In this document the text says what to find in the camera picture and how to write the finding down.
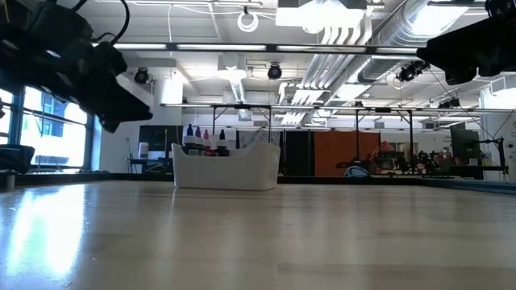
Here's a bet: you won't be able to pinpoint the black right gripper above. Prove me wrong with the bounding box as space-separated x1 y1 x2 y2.
416 15 516 86

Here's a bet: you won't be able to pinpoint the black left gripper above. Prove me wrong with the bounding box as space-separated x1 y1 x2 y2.
0 38 154 135

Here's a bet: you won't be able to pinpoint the tall pink food coloring bottle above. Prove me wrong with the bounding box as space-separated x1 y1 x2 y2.
202 128 214 157

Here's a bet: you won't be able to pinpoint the tall black food coloring bottle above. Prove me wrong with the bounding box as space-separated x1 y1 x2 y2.
215 128 231 158

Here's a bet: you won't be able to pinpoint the tall purple food coloring bottle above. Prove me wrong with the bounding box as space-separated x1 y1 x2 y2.
194 126 205 156

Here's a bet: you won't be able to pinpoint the black monitor on desk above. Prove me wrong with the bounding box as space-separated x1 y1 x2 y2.
139 124 185 154

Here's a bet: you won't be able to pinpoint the large window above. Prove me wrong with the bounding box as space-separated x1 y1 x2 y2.
0 86 94 172

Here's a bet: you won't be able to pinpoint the black monitor on stand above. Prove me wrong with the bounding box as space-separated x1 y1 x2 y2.
450 127 482 161

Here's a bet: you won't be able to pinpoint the black robot arms on bench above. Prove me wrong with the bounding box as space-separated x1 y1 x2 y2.
397 149 445 176

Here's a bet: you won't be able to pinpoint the black box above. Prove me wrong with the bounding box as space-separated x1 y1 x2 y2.
0 143 36 176

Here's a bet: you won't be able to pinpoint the white plastic bin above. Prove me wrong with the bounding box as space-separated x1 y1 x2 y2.
171 141 281 192

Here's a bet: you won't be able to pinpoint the blue and white ball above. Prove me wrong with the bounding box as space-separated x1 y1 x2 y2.
343 164 371 179

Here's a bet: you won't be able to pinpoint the orange partition panel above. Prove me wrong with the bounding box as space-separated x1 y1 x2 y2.
314 130 381 177

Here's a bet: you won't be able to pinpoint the overhead light bar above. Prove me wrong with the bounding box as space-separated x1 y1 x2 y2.
90 42 420 56

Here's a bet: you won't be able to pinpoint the black partition panel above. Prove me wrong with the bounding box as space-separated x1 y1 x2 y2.
284 130 316 177

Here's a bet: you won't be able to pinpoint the black ceiling camera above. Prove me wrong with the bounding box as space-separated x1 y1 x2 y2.
134 67 152 85
396 59 432 84
267 63 284 81

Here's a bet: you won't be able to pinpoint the silver ventilation duct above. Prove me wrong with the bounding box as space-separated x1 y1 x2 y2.
356 0 472 85

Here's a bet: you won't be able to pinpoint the black table edge rail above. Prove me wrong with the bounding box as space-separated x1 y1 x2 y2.
0 169 428 188

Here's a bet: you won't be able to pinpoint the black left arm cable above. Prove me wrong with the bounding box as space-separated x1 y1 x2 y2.
71 0 131 46

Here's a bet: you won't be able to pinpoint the side table frame rail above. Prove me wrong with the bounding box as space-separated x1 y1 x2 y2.
418 176 516 197

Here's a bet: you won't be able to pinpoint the black metal rack frame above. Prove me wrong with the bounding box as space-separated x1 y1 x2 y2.
160 102 516 176

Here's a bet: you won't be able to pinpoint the white cable coil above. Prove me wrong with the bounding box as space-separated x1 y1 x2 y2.
236 10 260 34

